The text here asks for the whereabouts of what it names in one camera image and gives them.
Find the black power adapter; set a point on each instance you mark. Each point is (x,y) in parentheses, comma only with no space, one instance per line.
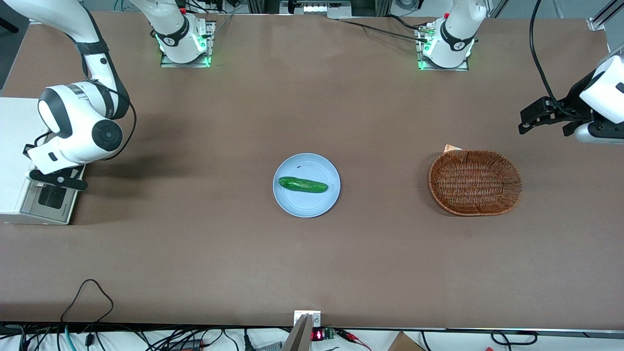
(185,345)

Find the tan paper tag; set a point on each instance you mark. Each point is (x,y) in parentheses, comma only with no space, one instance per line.
(453,148)

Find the red LED display module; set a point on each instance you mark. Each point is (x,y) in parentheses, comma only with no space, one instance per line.
(319,335)

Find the brown cardboard box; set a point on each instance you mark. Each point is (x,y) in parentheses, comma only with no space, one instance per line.
(404,342)

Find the brown woven wicker basket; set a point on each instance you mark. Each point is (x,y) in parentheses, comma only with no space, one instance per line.
(475,183)

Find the aluminium frame profile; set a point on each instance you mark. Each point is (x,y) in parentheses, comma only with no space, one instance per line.
(604,14)

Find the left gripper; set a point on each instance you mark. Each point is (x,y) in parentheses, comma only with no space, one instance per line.
(575,103)

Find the green cucumber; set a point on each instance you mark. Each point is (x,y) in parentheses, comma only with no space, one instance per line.
(302,185)

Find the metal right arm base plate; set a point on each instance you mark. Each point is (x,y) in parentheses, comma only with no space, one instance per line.
(210,44)

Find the white toaster oven body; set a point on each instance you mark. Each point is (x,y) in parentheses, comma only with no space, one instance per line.
(9,161)

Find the grey aluminium camera beam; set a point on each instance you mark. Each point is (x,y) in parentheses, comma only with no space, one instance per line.
(298,336)

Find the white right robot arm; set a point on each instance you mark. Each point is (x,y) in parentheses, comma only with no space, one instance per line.
(73,117)

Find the white metal clamp bracket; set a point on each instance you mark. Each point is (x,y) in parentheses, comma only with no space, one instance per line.
(316,319)

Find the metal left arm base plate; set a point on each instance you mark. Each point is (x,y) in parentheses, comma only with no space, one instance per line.
(423,66)

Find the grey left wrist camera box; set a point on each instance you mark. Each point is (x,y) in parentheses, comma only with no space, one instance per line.
(599,132)

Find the red alligator clip leads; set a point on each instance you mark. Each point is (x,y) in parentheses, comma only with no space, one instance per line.
(353,337)

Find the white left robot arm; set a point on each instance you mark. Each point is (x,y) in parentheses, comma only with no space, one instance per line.
(456,34)

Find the light blue round plate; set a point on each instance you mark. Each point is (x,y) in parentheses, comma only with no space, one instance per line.
(307,204)

